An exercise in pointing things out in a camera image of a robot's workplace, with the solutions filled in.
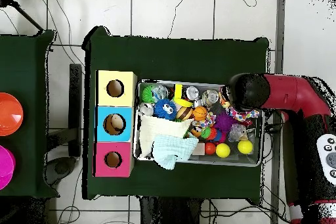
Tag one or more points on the purple spiky ball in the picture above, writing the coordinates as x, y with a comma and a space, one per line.
224, 122

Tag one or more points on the green spiky ball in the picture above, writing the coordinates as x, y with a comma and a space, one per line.
148, 94

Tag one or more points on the mint green waffle cloth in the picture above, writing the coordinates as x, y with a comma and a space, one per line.
170, 150

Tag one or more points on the silver metal can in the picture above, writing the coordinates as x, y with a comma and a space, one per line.
192, 92

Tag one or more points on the blue fuzzy ball with eyes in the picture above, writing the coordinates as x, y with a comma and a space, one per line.
166, 109

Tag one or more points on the wooden cube block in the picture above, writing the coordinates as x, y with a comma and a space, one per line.
198, 149

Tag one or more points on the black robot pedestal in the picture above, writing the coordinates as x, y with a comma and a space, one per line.
173, 213

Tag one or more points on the dark green table cloth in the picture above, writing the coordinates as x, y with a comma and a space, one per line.
178, 56
26, 77

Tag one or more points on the colourful patterned cloth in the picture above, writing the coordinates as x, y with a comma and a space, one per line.
203, 123
247, 113

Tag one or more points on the yellow ball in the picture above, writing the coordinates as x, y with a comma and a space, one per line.
245, 147
223, 150

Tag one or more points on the wooden box with three holes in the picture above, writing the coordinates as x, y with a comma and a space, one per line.
116, 106

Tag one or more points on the small orange basketball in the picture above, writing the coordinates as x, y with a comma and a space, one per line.
200, 113

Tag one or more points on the orange plate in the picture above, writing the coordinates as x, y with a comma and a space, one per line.
9, 113

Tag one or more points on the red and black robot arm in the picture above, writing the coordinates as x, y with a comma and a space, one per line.
294, 95

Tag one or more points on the cream yellow waffle cloth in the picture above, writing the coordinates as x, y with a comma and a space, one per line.
157, 129

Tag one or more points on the magenta plate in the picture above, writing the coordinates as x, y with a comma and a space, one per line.
5, 166

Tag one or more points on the yellow plastic block toy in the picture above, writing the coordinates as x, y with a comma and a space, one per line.
179, 93

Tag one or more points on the orange red ball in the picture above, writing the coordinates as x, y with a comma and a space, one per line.
210, 148

